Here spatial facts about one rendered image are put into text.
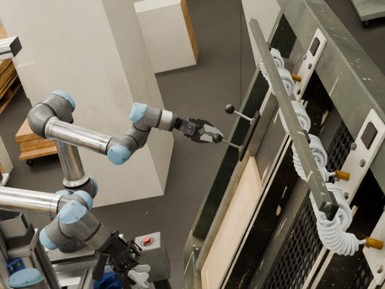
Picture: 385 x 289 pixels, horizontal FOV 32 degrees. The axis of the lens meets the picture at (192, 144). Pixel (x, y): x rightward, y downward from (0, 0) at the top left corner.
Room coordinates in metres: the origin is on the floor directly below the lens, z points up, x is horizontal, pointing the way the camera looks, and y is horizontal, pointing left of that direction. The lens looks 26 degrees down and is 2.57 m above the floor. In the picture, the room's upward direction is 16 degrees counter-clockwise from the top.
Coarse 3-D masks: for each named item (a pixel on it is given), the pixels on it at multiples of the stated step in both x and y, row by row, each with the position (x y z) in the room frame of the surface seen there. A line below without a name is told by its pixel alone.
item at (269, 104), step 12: (288, 60) 2.22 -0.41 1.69; (264, 108) 2.20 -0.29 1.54; (264, 120) 2.20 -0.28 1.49; (264, 132) 2.20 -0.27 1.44; (252, 144) 2.21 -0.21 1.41; (240, 168) 2.21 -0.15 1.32; (228, 192) 2.23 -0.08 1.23; (228, 204) 2.22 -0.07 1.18; (216, 216) 2.26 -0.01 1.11; (216, 228) 2.23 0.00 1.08; (204, 252) 2.23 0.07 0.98
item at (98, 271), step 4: (104, 252) 1.68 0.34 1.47; (100, 256) 1.67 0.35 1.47; (104, 256) 1.67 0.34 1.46; (108, 256) 1.67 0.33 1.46; (100, 260) 1.68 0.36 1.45; (104, 260) 1.67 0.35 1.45; (96, 264) 1.70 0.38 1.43; (100, 264) 1.68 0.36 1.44; (104, 264) 1.67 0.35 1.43; (96, 268) 1.68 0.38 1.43; (100, 268) 1.68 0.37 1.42; (104, 268) 1.71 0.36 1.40; (92, 272) 1.69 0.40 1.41; (96, 272) 1.68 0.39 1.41; (100, 272) 1.68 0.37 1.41; (92, 276) 1.69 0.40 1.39; (96, 276) 1.68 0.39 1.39; (100, 276) 1.68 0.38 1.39
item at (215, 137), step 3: (213, 135) 2.27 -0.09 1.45; (216, 135) 2.27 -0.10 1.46; (219, 135) 2.27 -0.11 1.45; (213, 138) 2.26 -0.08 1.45; (216, 138) 2.26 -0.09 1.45; (219, 138) 2.26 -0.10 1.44; (213, 141) 2.27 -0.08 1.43; (216, 141) 2.26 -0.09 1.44; (219, 141) 2.26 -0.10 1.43; (222, 141) 2.26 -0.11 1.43; (225, 141) 2.26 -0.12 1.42; (231, 144) 2.25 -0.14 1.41; (234, 144) 2.25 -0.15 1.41; (237, 147) 2.24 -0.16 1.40; (240, 147) 2.23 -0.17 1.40; (240, 150) 2.23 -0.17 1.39
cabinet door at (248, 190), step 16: (256, 176) 2.05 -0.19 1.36; (240, 192) 2.15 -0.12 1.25; (256, 192) 1.97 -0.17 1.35; (240, 208) 2.08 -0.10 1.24; (224, 224) 2.18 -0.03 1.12; (240, 224) 2.00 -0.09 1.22; (224, 240) 2.11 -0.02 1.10; (208, 256) 2.22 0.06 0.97; (224, 256) 2.03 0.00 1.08; (208, 272) 2.14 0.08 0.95; (224, 272) 1.96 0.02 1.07; (208, 288) 2.05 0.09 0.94
